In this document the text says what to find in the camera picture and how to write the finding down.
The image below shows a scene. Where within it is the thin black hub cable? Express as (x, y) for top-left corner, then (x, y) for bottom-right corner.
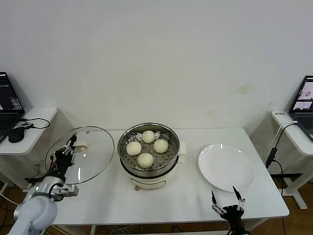
(21, 117), (51, 129)

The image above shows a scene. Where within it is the cream electric cooker base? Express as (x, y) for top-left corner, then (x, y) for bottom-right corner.
(114, 141), (189, 191)

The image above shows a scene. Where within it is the white cable bundle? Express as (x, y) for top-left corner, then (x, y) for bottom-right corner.
(107, 225), (134, 235)

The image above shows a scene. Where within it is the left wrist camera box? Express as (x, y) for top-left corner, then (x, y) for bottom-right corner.
(55, 183), (79, 198)

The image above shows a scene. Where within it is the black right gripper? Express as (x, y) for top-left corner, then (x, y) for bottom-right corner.
(210, 185), (250, 235)

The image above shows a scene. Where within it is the black laptop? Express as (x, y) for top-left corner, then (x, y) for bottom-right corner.
(0, 71), (26, 145)

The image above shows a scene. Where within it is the white round plate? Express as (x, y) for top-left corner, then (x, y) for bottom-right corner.
(198, 143), (257, 192)

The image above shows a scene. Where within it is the white laptop cable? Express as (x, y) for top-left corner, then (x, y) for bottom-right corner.
(270, 119), (298, 148)

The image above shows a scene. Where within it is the stainless steel steamer basket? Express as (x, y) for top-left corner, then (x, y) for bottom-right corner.
(118, 122), (181, 177)

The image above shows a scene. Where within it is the glass pot lid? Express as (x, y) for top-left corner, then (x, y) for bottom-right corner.
(45, 126), (115, 185)

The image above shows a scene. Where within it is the black cable with adapter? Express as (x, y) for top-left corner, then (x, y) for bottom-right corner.
(266, 121), (299, 196)

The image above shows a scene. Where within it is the white table frame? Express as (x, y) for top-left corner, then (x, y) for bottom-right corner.
(89, 218), (269, 235)

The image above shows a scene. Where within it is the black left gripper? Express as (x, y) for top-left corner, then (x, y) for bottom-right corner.
(50, 136), (78, 176)

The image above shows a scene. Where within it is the grey laptop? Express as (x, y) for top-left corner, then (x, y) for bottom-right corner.
(289, 75), (313, 141)

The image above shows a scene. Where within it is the white steamed baozi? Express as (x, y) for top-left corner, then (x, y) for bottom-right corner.
(126, 141), (142, 156)
(141, 130), (156, 143)
(153, 139), (169, 154)
(137, 152), (155, 169)

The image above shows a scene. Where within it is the black computer mouse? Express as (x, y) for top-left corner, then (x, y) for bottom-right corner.
(8, 127), (26, 143)

